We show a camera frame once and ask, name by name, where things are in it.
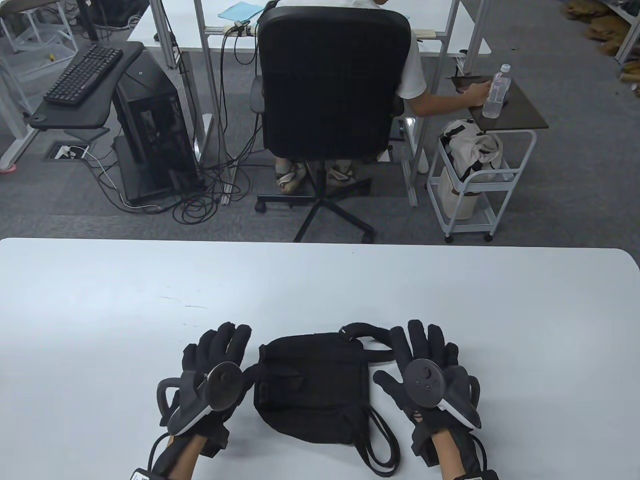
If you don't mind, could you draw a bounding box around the person's left hand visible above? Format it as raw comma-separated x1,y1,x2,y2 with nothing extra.
181,322,261,457

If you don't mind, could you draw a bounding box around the person's right hand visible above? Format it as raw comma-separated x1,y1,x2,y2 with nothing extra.
372,320,461,442

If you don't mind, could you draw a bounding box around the dark grey tracking controller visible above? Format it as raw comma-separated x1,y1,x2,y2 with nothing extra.
403,359,483,430
157,363,245,437

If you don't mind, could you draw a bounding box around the black shoulder strap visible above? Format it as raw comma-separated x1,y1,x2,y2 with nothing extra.
339,321,397,365
364,404,402,474

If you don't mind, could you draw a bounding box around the black fabric bag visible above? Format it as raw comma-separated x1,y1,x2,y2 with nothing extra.
252,332,373,445

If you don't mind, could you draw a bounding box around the person's right forearm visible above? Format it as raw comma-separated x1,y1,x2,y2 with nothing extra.
412,430,488,480

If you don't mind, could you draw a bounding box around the person's left forearm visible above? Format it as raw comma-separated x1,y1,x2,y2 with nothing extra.
150,432,208,480

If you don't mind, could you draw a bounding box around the white tote bag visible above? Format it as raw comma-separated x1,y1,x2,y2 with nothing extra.
437,166,482,221

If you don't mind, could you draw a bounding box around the black computer tower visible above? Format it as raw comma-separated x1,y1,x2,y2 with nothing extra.
111,50,203,202

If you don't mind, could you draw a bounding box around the floor power outlet box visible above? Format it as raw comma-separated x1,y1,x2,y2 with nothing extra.
42,141,94,161

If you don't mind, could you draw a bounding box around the white cart with brown top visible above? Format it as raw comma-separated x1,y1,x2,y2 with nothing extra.
426,75,550,244

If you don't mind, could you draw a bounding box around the clear plastic water bottle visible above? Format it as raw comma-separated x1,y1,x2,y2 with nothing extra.
482,63,512,119

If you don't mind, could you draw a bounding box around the black curved side desk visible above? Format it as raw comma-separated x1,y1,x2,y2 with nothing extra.
27,41,146,143

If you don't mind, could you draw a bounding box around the black office chair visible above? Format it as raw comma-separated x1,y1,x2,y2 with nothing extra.
250,7,413,244

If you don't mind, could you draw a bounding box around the black keyboard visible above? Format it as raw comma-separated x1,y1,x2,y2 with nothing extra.
43,43,124,107

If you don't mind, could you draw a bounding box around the light blue paper folder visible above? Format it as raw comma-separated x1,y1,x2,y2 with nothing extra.
218,1,264,21

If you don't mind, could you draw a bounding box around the black monitor stand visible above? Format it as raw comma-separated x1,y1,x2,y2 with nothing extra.
75,0,103,42

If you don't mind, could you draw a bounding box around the pile of brown cardboard pieces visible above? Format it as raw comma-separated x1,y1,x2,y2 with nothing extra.
560,0,640,96

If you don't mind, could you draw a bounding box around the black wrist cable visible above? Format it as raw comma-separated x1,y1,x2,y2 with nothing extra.
148,434,168,471

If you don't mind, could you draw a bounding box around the tangle of black cables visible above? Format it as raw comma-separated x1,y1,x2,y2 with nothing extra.
170,25,263,226

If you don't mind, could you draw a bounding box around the cream bag with black straps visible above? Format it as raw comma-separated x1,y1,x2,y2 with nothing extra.
440,119,506,182

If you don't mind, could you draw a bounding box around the thin white cable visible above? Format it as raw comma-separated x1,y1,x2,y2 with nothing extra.
70,147,166,212

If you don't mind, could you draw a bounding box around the white desk frame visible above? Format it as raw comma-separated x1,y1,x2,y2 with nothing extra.
0,65,40,171

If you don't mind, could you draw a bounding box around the white desk with metal frame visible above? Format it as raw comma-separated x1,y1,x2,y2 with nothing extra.
126,0,493,207

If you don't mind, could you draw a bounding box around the white wire rack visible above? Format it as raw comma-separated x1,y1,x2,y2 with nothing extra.
0,0,82,91

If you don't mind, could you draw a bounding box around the white shelf frame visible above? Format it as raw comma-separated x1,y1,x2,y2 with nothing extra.
614,0,640,65

